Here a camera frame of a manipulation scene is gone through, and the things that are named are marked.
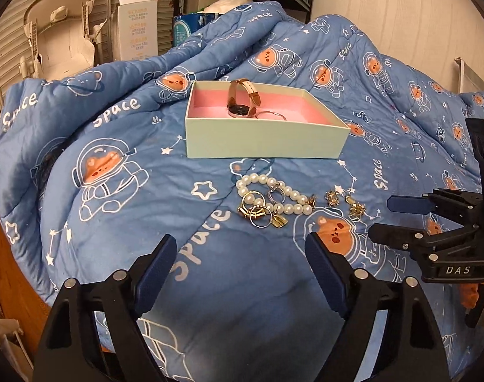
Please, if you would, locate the white tall cardboard box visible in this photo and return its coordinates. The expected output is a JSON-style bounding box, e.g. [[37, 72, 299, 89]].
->
[[117, 0, 158, 60]]

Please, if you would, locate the blue tissue pack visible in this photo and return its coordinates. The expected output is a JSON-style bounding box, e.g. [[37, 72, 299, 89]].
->
[[172, 12, 220, 46]]

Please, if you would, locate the small silver ring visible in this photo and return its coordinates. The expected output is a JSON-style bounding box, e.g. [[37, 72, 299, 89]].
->
[[268, 182, 287, 205]]

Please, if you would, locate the white pearl bracelet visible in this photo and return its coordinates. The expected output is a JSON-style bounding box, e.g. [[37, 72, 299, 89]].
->
[[236, 172, 314, 216]]

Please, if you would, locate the white pillow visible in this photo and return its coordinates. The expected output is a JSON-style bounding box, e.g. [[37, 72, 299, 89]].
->
[[200, 0, 253, 15]]

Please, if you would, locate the mint box pink lining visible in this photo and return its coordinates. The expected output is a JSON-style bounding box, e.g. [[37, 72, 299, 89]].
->
[[185, 80, 351, 159]]

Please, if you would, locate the rose gold wrist watch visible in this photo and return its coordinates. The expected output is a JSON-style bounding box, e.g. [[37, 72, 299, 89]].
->
[[226, 79, 261, 119]]

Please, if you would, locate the blue space bear quilt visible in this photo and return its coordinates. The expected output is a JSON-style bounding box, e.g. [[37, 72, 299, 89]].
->
[[0, 2, 484, 381]]

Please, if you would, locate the large silver ring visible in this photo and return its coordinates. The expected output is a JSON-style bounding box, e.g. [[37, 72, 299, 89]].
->
[[249, 209, 274, 230]]

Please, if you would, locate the brown wooden furniture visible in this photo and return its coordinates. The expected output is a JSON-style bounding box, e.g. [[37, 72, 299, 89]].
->
[[0, 226, 50, 358]]

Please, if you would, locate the gold chunky ring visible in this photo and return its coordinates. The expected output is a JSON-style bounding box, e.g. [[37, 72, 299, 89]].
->
[[236, 196, 271, 221]]

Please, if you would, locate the cream baby chair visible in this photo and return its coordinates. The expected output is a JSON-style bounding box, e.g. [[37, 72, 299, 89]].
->
[[19, 0, 100, 80]]

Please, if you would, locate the gold snowflake earring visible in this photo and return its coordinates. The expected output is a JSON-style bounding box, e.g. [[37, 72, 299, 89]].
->
[[345, 195, 366, 219], [325, 190, 339, 207]]

